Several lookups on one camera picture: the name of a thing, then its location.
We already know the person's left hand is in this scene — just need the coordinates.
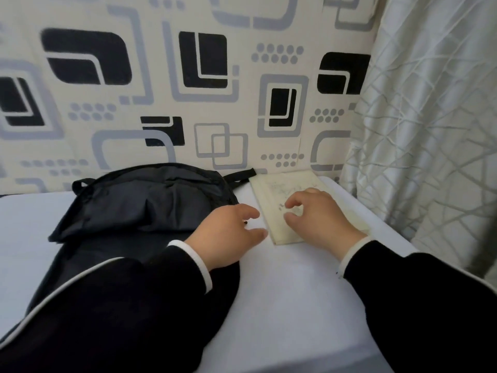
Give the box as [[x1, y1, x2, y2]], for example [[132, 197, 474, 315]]
[[184, 203, 269, 272]]

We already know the person's right hand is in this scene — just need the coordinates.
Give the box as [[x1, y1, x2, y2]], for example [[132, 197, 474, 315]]
[[283, 187, 368, 261]]

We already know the person's right forearm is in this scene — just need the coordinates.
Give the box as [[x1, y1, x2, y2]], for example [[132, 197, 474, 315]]
[[335, 235, 497, 373]]

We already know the person's left forearm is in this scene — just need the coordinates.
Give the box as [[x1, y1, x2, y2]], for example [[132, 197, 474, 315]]
[[0, 239, 242, 373]]

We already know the cream notebook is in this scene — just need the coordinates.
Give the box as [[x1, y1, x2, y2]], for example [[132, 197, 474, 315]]
[[248, 170, 370, 246]]

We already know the black backpack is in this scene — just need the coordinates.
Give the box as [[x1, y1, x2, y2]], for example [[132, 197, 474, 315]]
[[25, 162, 258, 351]]

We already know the white patterned curtain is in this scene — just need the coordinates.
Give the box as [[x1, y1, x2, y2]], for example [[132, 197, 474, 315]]
[[339, 0, 497, 289]]

